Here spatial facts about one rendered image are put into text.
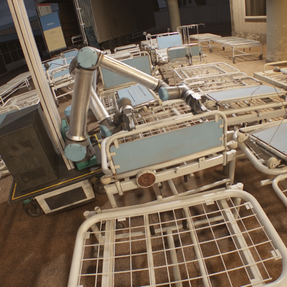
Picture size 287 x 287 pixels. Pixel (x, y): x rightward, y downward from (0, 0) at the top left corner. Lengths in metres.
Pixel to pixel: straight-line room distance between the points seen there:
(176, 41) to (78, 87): 5.30
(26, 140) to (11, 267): 0.98
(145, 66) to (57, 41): 9.53
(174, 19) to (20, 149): 11.53
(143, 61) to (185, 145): 2.01
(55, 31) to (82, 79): 11.09
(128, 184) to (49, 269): 0.86
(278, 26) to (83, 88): 5.00
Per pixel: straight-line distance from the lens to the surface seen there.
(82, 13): 11.28
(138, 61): 3.09
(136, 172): 1.28
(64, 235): 1.82
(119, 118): 1.28
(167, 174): 1.34
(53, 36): 12.35
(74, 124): 1.37
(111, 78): 3.09
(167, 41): 6.35
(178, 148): 1.28
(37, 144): 1.64
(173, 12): 12.49
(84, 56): 1.24
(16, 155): 1.71
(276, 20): 5.68
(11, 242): 2.07
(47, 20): 12.46
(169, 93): 1.39
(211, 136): 1.34
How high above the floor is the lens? 1.31
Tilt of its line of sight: 29 degrees down
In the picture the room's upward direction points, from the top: 12 degrees counter-clockwise
